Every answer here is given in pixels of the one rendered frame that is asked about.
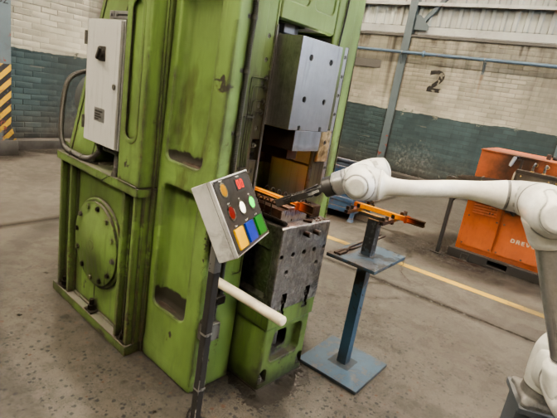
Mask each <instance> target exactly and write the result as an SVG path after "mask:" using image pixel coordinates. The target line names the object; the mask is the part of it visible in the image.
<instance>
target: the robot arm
mask: <svg viewBox="0 0 557 418"><path fill-rule="evenodd" d="M322 192H323V193H324V195H325V196H326V197H331V196H334V195H338V196H340V195H342V194H346V195H347V196H348V197H349V198H351V199H353V200H355V201H379V200H380V199H381V198H382V197H386V196H397V197H453V198H462V199H468V200H472V201H475V202H480V203H483V204H487V205H489V206H492V207H496V208H499V209H502V210H506V211H511V212H514V213H516V214H517V215H519V216H521V222H522V225H523V227H524V230H525V234H526V238H527V241H528V243H529V244H530V246H531V247H532V248H533V249H535V258H536V264H537V270H538V276H539V281H540V292H541V298H542V304H543V310H544V316H545V327H546V333H544V334H543V335H542V336H541V337H540V338H539V339H538V340H537V341H536V343H535V346H534V347H533V349H532V352H531V354H530V357H529V360H528V363H527V366H526V372H525V375H524V377H523V379H522V378H519V377H512V378H511V381H512V383H513V384H514V385H515V388H516V391H517V394H518V396H519V398H520V401H521V403H520V405H521V406H522V407H523V408H525V409H527V410H533V411H538V412H541V413H544V414H547V415H550V416H554V417H555V418H557V186H555V185H551V184H548V183H543V182H527V181H511V180H501V181H465V180H404V179H398V178H394V177H391V170H390V165H389V164H388V162H387V160H386V159H385V158H369V159H366V160H363V161H360V162H358V163H354V164H352V165H351V166H350V167H348V168H345V169H342V170H340V171H336V172H334V173H331V176H327V177H323V178H322V179H321V185H320V186H319V185H318V184H317V185H314V186H313V187H309V188H308V189H305V190H302V191H300V192H295V193H294V194H292V193H290V194H289V195H287V196H285V197H280V198H278V199H275V203H276V206H277V207H280V206H282V205H286V204H289V203H291V202H296V201H300V200H302V199H306V198H309V197H317V196H320V194H322Z"/></svg>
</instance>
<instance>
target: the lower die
mask: <svg viewBox="0 0 557 418"><path fill-rule="evenodd" d="M254 192H257V197H256V198H257V200H258V197H259V195H263V196H264V200H265V198H266V197H269V198H270V202H269V199H266V202H265V207H264V200H262V198H263V197H262V196H261V197H259V207H260V209H261V211H262V210H263V209H264V212H265V213H267V214H269V212H270V206H271V202H272V200H275V199H278V198H277V197H273V196H270V195H269V194H266V193H264V192H260V191H258V190H254ZM306 215H307V214H306V213H303V212H301V211H299V210H296V205H294V204H292V203H289V204H286V205H282V206H280V207H277V206H275V201H274V202H273V204H272V209H271V216H274V217H277V218H278V219H281V220H283V221H286V222H287V223H288V222H292V221H301V220H303V218H306ZM291 219H292V221H291Z"/></svg>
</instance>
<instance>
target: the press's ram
mask: <svg viewBox="0 0 557 418"><path fill-rule="evenodd" d="M342 50H343V48H342V47H340V46H335V45H333V44H330V43H327V42H324V41H319V40H317V39H314V38H311V37H309V36H304V35H290V34H278V40H277V46H276V52H275V58H274V67H273V74H272V79H271V85H270V91H269V101H268V107H267V113H266V118H265V124H267V125H270V126H274V127H277V128H281V129H287V130H299V131H313V132H327V130H328V125H329V120H330V116H331V111H332V103H333V98H334V94H335V89H336V84H337V77H338V72H339V67H340V63H341V54H342Z"/></svg>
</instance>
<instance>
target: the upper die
mask: <svg viewBox="0 0 557 418"><path fill-rule="evenodd" d="M320 138H321V132H313V131H299V130H287V129H281V128H277V127H274V126H270V125H267V124H265V125H264V134H263V140H262V143H266V144H269V145H272V146H275V147H278V148H284V149H287V150H290V151H318V147H319V142H320Z"/></svg>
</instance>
